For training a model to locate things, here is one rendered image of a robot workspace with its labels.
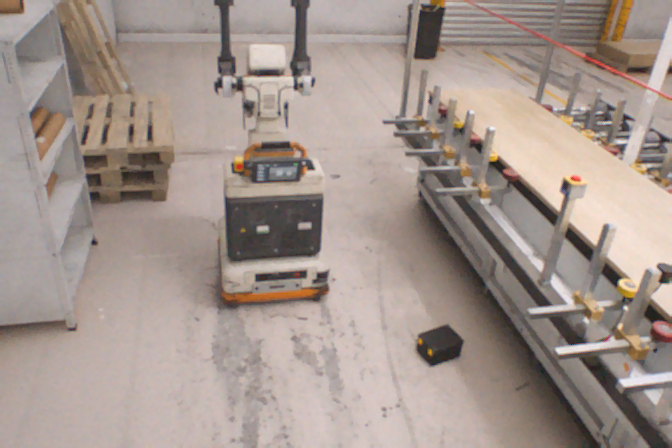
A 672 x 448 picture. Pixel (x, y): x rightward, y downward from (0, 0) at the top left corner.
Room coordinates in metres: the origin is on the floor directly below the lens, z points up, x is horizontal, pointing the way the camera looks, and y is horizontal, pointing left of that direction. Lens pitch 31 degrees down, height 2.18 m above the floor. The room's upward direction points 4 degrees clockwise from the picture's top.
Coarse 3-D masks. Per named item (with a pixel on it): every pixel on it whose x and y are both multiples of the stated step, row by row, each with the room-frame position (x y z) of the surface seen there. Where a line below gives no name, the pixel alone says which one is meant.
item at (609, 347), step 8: (592, 344) 1.52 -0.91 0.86; (600, 344) 1.52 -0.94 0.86; (608, 344) 1.52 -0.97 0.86; (616, 344) 1.52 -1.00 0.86; (624, 344) 1.53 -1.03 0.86; (648, 344) 1.54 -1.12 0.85; (656, 344) 1.55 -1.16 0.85; (664, 344) 1.56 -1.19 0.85; (560, 352) 1.46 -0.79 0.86; (568, 352) 1.47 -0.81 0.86; (576, 352) 1.47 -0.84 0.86; (584, 352) 1.48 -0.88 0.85; (592, 352) 1.49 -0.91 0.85; (600, 352) 1.50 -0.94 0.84; (608, 352) 1.51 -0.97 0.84; (616, 352) 1.51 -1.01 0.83
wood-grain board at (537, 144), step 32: (448, 96) 4.03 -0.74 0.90; (480, 96) 4.08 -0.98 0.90; (512, 96) 4.14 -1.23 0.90; (480, 128) 3.43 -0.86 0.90; (512, 128) 3.47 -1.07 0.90; (544, 128) 3.51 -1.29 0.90; (512, 160) 2.96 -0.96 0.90; (544, 160) 2.99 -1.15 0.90; (576, 160) 3.03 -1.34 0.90; (608, 160) 3.06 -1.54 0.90; (544, 192) 2.59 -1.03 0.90; (608, 192) 2.64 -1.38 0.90; (640, 192) 2.67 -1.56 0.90; (576, 224) 2.28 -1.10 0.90; (640, 224) 2.33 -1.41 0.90; (608, 256) 2.03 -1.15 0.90; (640, 256) 2.05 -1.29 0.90
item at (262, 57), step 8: (248, 48) 3.15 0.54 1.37; (256, 48) 3.15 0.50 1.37; (264, 48) 3.16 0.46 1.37; (272, 48) 3.17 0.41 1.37; (280, 48) 3.18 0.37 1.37; (248, 56) 3.12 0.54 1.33; (256, 56) 3.12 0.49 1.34; (264, 56) 3.13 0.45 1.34; (272, 56) 3.14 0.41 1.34; (280, 56) 3.15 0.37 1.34; (248, 64) 3.10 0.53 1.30; (256, 64) 3.09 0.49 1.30; (264, 64) 3.10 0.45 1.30; (272, 64) 3.11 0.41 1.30; (280, 64) 3.12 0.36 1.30; (248, 72) 3.14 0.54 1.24; (280, 72) 3.15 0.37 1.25
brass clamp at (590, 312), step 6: (576, 294) 1.84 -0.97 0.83; (576, 300) 1.83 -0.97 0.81; (582, 300) 1.80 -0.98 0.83; (588, 300) 1.80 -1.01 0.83; (588, 306) 1.77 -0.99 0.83; (594, 306) 1.77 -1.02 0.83; (588, 312) 1.75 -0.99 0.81; (594, 312) 1.74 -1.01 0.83; (600, 312) 1.74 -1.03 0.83; (588, 318) 1.74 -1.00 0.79; (594, 318) 1.74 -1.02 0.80
